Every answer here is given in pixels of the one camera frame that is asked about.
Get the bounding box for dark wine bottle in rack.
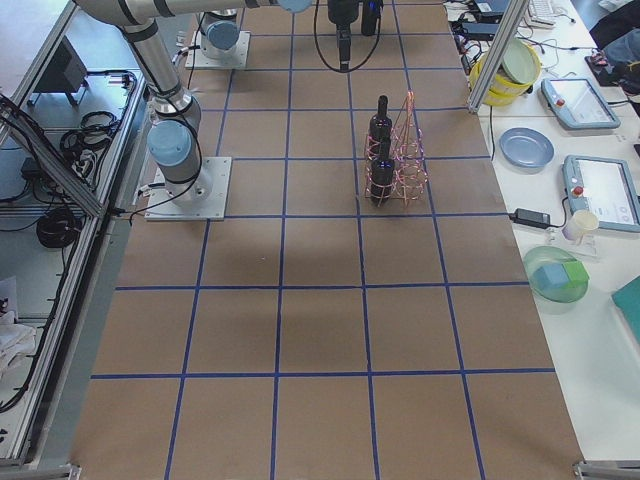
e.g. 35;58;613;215
368;95;392;142

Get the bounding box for dark glass wine bottle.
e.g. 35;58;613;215
361;0;380;37

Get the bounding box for teach pendant far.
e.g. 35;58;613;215
540;78;621;130

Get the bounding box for aluminium frame post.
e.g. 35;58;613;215
467;0;528;114

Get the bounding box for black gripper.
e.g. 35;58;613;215
327;0;359;70

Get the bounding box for green foam cube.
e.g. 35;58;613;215
561;260;589;288

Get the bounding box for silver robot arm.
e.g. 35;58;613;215
188;1;359;73
77;1;274;219

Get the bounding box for white paper cup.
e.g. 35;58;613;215
562;210;599;242

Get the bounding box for black power brick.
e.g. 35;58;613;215
509;208;551;229

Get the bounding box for blue plate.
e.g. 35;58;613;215
499;127;555;169

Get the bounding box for blue foam cube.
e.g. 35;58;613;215
531;263;567;291

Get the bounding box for teach pendant near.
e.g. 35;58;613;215
562;155;639;233

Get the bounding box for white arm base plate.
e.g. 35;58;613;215
144;157;232;221
186;29;250;70

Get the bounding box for copper wire wine rack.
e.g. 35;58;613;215
364;90;428;207

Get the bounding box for teach pendant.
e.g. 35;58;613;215
562;155;639;233
540;78;621;130

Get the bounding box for light green plate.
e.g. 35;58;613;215
501;39;538;84

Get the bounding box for green translucent bowl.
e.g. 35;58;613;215
523;246;590;303

